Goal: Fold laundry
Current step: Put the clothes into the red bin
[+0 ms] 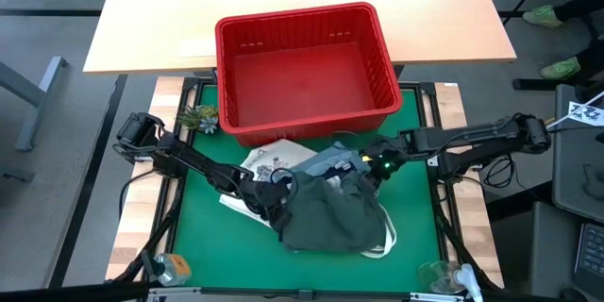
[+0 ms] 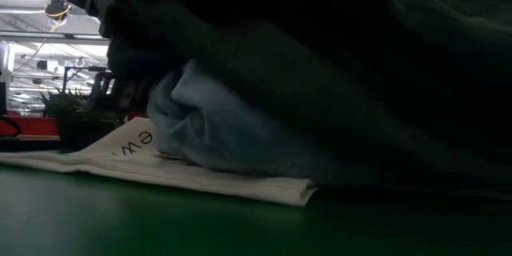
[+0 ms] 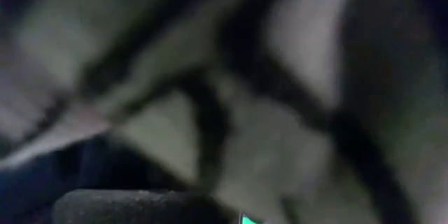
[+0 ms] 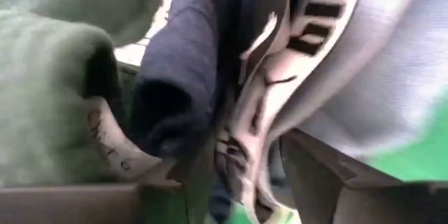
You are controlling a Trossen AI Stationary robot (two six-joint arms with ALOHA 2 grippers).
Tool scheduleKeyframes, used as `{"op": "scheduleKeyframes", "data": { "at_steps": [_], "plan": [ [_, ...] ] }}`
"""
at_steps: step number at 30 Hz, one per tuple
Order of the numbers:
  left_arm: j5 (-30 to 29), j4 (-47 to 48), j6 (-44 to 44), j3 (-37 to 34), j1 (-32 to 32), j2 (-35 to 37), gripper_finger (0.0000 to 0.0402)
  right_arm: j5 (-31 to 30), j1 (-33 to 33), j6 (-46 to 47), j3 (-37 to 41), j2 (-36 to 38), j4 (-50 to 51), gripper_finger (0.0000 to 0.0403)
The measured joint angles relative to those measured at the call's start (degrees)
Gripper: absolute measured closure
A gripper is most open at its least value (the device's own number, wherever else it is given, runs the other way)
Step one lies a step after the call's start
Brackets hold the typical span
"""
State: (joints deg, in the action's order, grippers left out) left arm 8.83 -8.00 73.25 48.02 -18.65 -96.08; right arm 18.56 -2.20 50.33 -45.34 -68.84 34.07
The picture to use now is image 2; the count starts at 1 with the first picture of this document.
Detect small succulent plant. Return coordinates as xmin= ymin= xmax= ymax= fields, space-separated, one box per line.
xmin=39 ymin=87 xmax=121 ymax=152

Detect red low bench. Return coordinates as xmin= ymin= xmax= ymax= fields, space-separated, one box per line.
xmin=0 ymin=114 xmax=59 ymax=137

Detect black curved cable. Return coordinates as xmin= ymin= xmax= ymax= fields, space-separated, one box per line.
xmin=0 ymin=114 xmax=22 ymax=138

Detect white printed tote bag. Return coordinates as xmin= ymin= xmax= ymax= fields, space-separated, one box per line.
xmin=0 ymin=116 xmax=319 ymax=208

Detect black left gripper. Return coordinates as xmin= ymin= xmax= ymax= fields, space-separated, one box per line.
xmin=63 ymin=0 xmax=189 ymax=114

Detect yellow black cable reel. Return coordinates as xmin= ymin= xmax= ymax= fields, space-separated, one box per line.
xmin=43 ymin=0 xmax=73 ymax=21

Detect dark green garment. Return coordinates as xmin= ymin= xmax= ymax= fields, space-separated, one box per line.
xmin=131 ymin=0 xmax=512 ymax=193

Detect white column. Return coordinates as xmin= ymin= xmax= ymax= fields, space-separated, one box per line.
xmin=0 ymin=42 xmax=12 ymax=89

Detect long linear light bar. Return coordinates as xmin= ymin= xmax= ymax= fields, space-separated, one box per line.
xmin=0 ymin=30 xmax=111 ymax=42

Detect light blue denim jeans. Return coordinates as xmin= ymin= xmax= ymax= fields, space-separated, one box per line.
xmin=146 ymin=58 xmax=361 ymax=185

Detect green table mat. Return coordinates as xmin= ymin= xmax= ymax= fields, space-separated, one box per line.
xmin=0 ymin=163 xmax=512 ymax=256

